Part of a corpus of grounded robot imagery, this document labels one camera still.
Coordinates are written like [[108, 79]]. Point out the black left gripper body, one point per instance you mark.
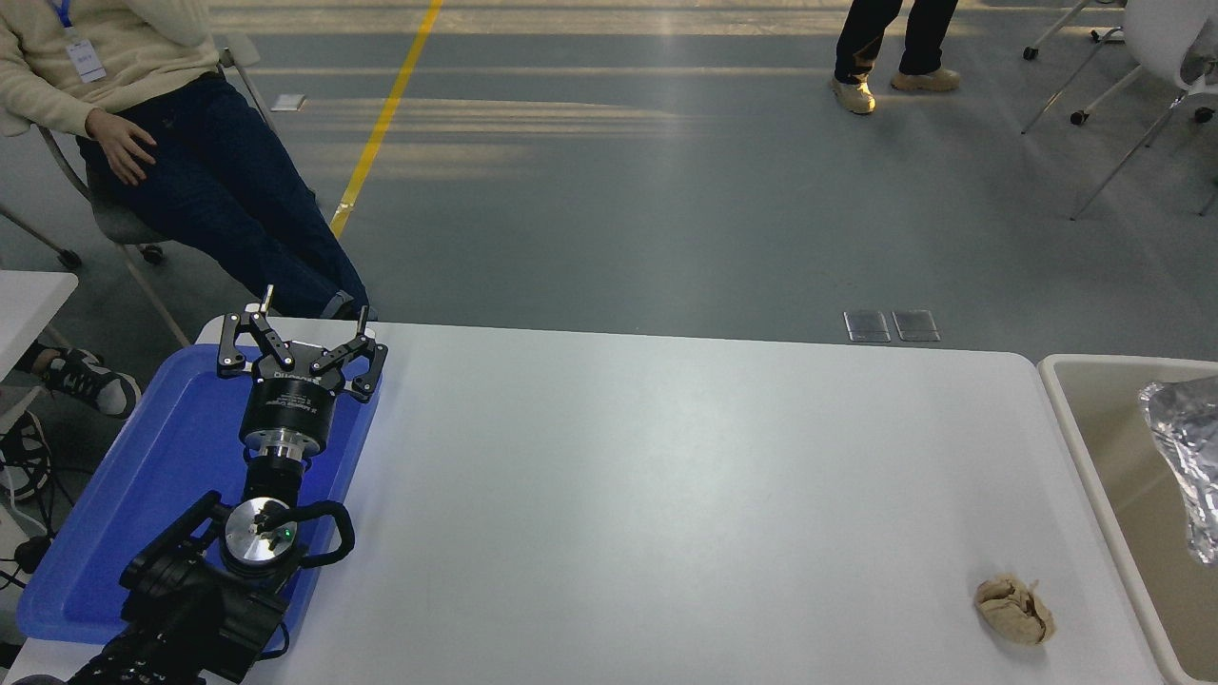
[[290, 404]]

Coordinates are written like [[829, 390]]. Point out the silver foil tray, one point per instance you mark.
[[1189, 447]]

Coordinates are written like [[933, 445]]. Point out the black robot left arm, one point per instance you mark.
[[190, 609]]

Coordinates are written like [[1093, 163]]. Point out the small white floor plate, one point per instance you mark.
[[287, 101]]

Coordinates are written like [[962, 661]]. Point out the metal floor plate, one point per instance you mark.
[[915, 325], [866, 327]]

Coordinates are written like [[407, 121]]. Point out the person's hand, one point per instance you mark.
[[124, 147]]

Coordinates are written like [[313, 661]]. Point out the blue plastic tray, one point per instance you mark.
[[162, 476]]

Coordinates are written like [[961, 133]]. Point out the seated person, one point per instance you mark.
[[209, 181]]

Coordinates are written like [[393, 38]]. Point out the person's foot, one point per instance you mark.
[[33, 447], [90, 381]]

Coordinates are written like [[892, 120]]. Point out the white side table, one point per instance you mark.
[[29, 309]]

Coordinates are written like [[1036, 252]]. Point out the white name badge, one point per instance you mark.
[[86, 59]]

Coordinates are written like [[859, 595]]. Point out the standing person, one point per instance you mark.
[[871, 38]]

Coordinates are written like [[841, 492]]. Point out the crumpled tan paper ball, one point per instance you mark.
[[1013, 609]]

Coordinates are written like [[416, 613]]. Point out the large pale bin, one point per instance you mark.
[[1113, 447]]

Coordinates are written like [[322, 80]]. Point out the chair base with casters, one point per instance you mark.
[[1066, 19]]

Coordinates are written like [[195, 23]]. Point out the white chair with metal legs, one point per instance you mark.
[[1156, 33]]

